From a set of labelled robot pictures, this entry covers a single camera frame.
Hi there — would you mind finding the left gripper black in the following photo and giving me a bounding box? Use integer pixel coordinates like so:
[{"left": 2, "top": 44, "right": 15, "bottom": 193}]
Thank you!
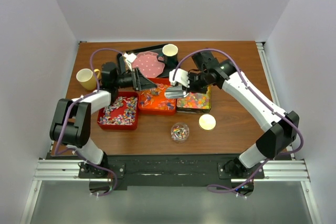
[{"left": 113, "top": 67, "right": 156, "bottom": 92}]

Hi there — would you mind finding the orange tin of lollipops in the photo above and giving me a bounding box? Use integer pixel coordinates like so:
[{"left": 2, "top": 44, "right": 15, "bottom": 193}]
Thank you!
[{"left": 138, "top": 78, "right": 176, "bottom": 115}]

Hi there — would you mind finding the gold tin of gummies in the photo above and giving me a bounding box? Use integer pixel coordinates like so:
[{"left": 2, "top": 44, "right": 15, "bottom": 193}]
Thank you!
[{"left": 176, "top": 87, "right": 212, "bottom": 113}]

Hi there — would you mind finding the metal scoop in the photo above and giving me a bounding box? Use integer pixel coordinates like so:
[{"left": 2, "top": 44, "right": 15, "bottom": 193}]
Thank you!
[{"left": 164, "top": 86, "right": 188, "bottom": 99}]

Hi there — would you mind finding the red tin of candies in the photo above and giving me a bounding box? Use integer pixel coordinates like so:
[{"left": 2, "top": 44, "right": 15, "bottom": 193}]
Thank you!
[{"left": 97, "top": 91, "right": 139, "bottom": 131}]

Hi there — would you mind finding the gold jar lid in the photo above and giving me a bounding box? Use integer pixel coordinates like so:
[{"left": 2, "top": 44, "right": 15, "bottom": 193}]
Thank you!
[{"left": 198, "top": 114, "right": 216, "bottom": 131}]

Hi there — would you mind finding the clear plastic jar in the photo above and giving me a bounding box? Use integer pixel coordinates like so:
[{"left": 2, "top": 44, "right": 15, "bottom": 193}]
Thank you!
[{"left": 171, "top": 122, "right": 190, "bottom": 143}]

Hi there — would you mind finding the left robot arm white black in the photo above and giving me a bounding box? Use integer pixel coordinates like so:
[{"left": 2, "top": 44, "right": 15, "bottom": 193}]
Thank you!
[{"left": 49, "top": 62, "right": 156, "bottom": 178}]

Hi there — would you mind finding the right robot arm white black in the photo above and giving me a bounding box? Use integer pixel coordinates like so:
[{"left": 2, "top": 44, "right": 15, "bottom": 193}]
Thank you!
[{"left": 176, "top": 50, "right": 299, "bottom": 178}]

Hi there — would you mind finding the pink polka dot plate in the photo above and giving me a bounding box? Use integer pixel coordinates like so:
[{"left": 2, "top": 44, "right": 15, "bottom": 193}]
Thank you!
[{"left": 131, "top": 51, "right": 165, "bottom": 78}]

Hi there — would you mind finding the black serving tray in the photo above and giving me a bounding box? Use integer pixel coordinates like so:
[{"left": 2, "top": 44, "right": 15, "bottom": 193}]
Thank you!
[{"left": 126, "top": 43, "right": 179, "bottom": 78}]

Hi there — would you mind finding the dark green mug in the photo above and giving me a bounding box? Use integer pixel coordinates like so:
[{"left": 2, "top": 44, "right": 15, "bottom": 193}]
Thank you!
[{"left": 156, "top": 44, "right": 178, "bottom": 68}]

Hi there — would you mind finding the yellow mug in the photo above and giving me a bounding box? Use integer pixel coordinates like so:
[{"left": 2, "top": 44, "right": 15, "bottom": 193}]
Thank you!
[{"left": 76, "top": 68, "right": 101, "bottom": 91}]

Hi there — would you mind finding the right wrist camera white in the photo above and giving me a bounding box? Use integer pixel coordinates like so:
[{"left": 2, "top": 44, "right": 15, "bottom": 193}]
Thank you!
[{"left": 169, "top": 69, "right": 190, "bottom": 88}]

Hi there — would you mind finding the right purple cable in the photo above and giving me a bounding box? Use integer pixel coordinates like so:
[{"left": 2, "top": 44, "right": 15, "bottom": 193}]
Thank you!
[{"left": 174, "top": 48, "right": 305, "bottom": 195}]

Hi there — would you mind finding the purple cable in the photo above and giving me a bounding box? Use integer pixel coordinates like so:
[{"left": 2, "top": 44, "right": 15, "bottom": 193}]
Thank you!
[
  {"left": 174, "top": 48, "right": 305, "bottom": 195},
  {"left": 54, "top": 48, "right": 128, "bottom": 198}
]

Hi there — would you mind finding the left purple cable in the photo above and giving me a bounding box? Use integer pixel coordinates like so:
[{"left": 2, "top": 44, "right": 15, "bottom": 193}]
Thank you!
[{"left": 54, "top": 48, "right": 128, "bottom": 198}]

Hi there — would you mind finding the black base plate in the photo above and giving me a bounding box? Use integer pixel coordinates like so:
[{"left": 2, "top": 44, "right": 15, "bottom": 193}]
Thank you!
[{"left": 78, "top": 152, "right": 292, "bottom": 192}]

